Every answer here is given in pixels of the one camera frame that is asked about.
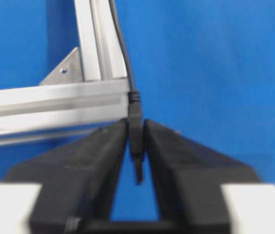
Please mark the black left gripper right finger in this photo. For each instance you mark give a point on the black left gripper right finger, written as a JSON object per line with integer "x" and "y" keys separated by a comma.
{"x": 187, "y": 177}

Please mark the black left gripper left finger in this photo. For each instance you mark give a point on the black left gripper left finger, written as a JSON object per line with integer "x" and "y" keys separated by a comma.
{"x": 78, "y": 180}

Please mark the blue table cloth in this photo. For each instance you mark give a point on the blue table cloth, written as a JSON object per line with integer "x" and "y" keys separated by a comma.
{"x": 205, "y": 68}

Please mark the aluminium extrusion frame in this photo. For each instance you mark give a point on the aluminium extrusion frame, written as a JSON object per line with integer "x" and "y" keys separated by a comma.
{"x": 91, "y": 85}

